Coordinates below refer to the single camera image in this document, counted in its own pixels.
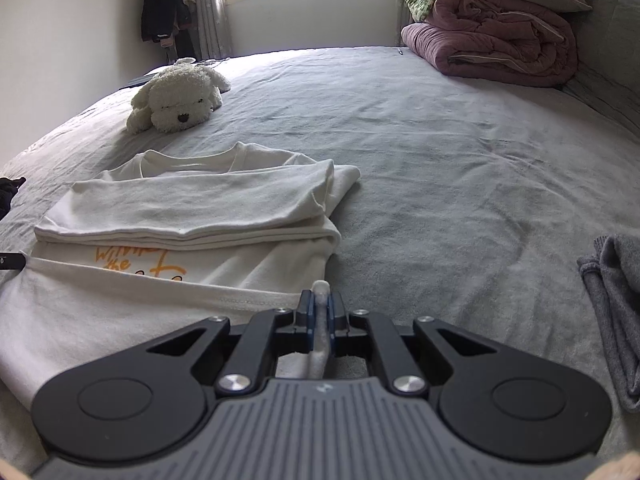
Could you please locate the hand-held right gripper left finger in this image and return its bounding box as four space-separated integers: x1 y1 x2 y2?
145 290 318 396

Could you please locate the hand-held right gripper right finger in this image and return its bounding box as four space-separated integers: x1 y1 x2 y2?
327 292 496 396

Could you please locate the dark hanging jacket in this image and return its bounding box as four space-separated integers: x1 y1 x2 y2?
141 0 196 46

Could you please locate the white plush dog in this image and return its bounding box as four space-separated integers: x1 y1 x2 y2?
125 62 232 136

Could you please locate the grey curtain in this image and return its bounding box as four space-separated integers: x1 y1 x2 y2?
192 0 233 61

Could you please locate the black clothes pile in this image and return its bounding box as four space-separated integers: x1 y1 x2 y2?
0 176 27 221

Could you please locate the pink folded quilt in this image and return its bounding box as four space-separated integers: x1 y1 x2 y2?
401 0 578 88

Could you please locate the grey padded headboard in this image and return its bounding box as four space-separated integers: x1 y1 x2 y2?
562 0 640 131

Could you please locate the grey folded garment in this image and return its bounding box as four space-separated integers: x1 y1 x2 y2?
576 234 640 413

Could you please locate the white printed t-shirt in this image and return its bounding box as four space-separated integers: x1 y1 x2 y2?
0 141 362 456

